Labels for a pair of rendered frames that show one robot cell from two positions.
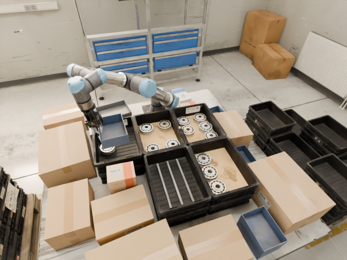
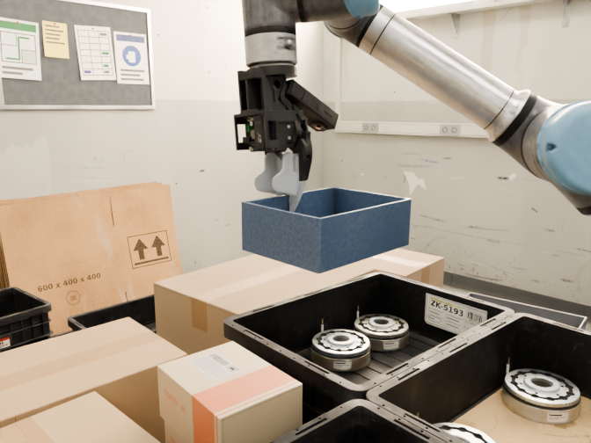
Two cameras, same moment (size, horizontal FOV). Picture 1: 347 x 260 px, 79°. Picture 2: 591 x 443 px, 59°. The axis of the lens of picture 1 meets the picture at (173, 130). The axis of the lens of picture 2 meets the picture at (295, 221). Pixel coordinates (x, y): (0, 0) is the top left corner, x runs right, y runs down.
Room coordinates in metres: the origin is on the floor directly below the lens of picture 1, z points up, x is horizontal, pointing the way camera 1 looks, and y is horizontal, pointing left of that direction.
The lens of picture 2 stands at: (0.56, -0.30, 1.26)
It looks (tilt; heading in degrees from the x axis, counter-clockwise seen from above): 12 degrees down; 67
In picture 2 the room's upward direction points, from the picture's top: straight up
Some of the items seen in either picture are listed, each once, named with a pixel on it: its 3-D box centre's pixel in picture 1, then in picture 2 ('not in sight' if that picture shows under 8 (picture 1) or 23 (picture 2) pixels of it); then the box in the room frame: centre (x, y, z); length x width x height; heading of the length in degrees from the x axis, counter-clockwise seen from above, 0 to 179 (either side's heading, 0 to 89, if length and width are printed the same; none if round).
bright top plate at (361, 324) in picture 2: not in sight; (381, 324); (1.08, 0.49, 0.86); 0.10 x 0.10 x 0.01
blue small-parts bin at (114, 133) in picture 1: (112, 130); (327, 223); (0.89, 0.36, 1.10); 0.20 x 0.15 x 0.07; 22
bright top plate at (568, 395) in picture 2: (146, 127); (541, 387); (1.17, 0.21, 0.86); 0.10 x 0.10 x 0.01
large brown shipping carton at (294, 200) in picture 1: (282, 191); not in sight; (0.69, -0.68, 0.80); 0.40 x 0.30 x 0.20; 22
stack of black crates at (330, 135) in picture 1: (321, 146); not in sight; (1.47, -1.53, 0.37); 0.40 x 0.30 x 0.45; 22
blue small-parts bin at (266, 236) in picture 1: (262, 229); not in sight; (0.45, -0.49, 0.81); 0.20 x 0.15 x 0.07; 21
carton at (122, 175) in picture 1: (121, 175); (228, 400); (0.72, 0.31, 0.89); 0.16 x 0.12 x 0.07; 106
